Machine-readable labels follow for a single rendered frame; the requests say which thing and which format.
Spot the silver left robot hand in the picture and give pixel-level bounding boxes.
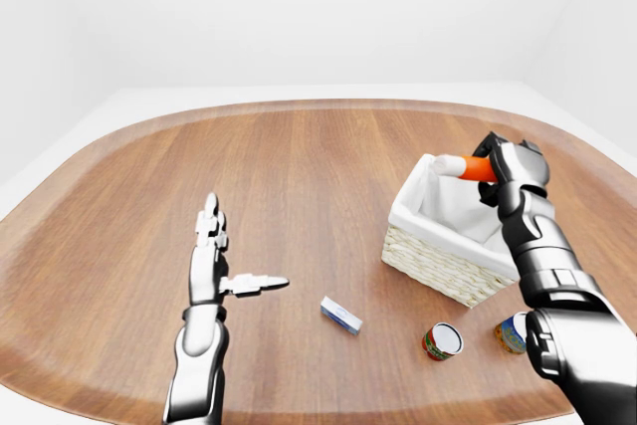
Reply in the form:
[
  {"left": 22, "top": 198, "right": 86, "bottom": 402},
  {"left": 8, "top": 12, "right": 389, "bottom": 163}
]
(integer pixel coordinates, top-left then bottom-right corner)
[{"left": 188, "top": 191, "right": 291, "bottom": 308}]

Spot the red green tin can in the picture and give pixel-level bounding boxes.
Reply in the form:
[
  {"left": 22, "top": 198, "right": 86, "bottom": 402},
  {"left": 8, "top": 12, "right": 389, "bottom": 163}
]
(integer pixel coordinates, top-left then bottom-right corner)
[{"left": 421, "top": 321, "right": 465, "bottom": 362}]

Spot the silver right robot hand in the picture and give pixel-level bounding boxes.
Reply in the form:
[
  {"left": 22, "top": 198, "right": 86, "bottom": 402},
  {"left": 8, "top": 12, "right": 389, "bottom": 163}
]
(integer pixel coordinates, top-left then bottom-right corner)
[{"left": 471, "top": 130, "right": 551, "bottom": 209}]

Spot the blue yellow tin can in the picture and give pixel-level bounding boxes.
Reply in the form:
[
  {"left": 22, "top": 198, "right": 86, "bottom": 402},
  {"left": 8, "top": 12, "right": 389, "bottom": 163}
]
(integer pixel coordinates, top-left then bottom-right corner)
[{"left": 494, "top": 311, "right": 530, "bottom": 355}]

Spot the red ketchup bottle white cap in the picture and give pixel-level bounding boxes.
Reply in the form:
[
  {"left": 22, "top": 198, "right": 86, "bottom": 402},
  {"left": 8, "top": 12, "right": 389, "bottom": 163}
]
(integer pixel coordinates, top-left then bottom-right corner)
[{"left": 433, "top": 153, "right": 499, "bottom": 183}]

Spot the white wicker basket cloth liner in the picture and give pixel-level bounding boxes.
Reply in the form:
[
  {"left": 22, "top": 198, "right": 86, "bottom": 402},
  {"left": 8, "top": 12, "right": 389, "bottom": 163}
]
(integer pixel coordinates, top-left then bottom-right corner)
[{"left": 380, "top": 152, "right": 522, "bottom": 310}]

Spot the small blue white box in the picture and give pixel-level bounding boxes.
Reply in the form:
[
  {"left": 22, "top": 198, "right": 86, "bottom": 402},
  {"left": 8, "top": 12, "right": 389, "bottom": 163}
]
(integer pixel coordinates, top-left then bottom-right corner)
[{"left": 319, "top": 295, "right": 364, "bottom": 336}]

